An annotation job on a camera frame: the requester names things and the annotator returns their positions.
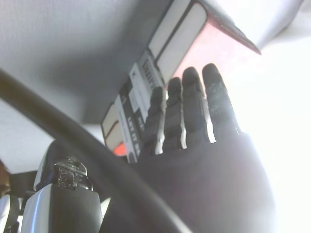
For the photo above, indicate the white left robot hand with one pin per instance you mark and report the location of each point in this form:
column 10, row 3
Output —
column 206, row 182

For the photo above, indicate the black book white spine lettering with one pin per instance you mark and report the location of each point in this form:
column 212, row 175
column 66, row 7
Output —
column 131, row 131

